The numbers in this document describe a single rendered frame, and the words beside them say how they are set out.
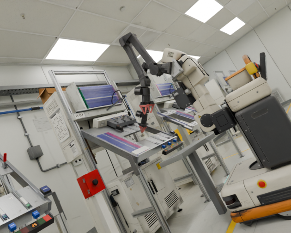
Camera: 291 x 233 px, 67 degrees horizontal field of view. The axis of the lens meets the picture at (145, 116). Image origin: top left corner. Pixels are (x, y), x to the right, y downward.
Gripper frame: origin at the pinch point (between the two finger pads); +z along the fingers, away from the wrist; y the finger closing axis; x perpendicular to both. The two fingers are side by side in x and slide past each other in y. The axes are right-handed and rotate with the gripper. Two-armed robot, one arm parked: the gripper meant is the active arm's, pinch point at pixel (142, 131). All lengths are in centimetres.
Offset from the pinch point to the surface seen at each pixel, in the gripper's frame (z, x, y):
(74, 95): -27, -66, 38
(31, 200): 2, 22, 131
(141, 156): 1, 31, 44
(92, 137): 3, -23, 49
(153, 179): 41, 27, 7
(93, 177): 9, 20, 85
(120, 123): -4.3, -22.6, 9.7
